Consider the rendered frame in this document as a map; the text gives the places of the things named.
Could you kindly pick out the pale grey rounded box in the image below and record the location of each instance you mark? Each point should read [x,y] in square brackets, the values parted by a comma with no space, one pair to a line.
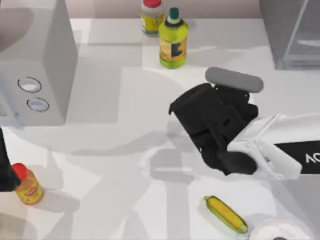
[233,79]

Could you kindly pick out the yellow-green bottle with green cap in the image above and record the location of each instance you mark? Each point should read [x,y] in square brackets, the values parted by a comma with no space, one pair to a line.
[173,45]

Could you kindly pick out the yellow corn cob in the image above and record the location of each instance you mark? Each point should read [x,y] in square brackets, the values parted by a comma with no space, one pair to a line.
[225,214]

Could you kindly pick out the white bottle with red cap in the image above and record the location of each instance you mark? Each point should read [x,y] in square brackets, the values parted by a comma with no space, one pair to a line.
[150,18]

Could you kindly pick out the grey cabinet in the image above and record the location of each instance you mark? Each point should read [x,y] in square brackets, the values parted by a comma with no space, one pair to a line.
[292,35]

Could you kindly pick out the microwave knob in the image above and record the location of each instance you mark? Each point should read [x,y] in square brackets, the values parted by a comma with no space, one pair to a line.
[29,84]
[38,104]

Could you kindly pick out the pale microwave oven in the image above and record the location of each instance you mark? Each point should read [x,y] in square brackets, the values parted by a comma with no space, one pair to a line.
[40,50]

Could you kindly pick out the orange bottle with red cap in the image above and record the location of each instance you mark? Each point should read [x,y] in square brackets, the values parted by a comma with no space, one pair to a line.
[28,187]

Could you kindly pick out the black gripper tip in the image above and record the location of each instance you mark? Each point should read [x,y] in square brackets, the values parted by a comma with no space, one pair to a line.
[6,172]

